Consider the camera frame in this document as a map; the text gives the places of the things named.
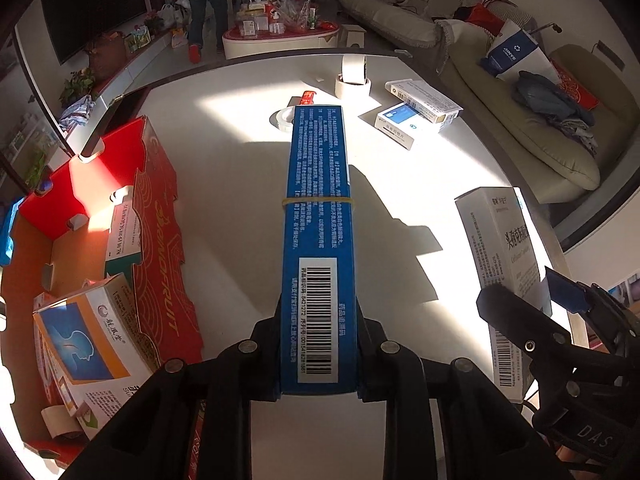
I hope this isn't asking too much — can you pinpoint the blue white paper bag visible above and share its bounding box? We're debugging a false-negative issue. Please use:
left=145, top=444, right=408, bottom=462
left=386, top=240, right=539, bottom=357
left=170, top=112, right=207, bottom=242
left=480, top=20, right=560, bottom=84

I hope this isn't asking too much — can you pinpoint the green white medicine box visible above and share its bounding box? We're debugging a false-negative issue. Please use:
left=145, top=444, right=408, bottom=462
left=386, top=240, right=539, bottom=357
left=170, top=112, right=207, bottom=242
left=105, top=200, right=142, bottom=286

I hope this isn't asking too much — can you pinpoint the round white red coffee table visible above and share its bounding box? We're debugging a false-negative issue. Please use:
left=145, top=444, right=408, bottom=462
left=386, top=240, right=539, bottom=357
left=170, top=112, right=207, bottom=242
left=222, top=0, right=340, bottom=60

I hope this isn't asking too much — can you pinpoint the white blue stacked medicine box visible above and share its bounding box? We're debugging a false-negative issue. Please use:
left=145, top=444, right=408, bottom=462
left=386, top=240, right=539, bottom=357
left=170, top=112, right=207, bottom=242
left=384, top=79, right=462, bottom=124

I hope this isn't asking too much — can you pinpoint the green potted plant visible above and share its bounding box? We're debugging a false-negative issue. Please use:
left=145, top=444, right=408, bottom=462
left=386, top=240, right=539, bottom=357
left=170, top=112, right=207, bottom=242
left=60, top=67, right=96, bottom=108

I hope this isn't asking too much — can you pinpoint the small red tube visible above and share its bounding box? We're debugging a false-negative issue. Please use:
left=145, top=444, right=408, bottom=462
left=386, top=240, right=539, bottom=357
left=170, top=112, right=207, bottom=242
left=298, top=90, right=317, bottom=105

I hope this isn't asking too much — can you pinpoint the tall white medicine box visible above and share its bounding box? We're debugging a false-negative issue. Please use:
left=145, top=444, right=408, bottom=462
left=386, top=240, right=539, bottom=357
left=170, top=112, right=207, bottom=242
left=456, top=186, right=544, bottom=403

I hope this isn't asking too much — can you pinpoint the dark red bag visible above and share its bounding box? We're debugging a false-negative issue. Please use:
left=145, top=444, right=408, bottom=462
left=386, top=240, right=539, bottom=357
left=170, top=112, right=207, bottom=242
left=85, top=30, right=127, bottom=82

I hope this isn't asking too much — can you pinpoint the red cardboard box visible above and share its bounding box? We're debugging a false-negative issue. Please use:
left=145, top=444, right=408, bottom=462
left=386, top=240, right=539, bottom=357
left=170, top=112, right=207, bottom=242
left=1, top=117, right=203, bottom=453

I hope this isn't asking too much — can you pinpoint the orange blue white medicine box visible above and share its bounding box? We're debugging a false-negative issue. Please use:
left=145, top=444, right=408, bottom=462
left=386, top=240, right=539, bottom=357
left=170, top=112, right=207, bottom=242
left=34, top=273, right=160, bottom=439

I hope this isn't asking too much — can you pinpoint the blue plastic stool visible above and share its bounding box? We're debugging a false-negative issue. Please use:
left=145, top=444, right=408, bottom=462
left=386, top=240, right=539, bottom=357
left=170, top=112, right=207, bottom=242
left=0, top=197, right=24, bottom=268

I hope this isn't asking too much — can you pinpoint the white text medicine box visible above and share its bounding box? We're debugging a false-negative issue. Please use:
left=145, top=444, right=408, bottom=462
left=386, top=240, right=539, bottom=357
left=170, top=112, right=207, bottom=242
left=374, top=103, right=440, bottom=151

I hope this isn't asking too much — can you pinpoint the beige sofa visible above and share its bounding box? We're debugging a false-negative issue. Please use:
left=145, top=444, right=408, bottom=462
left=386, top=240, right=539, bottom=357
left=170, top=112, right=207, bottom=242
left=338, top=0, right=639, bottom=204

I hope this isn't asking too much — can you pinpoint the small white wooden stool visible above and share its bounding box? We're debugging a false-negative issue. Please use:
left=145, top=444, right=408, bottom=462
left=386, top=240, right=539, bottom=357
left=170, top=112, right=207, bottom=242
left=338, top=24, right=367, bottom=49

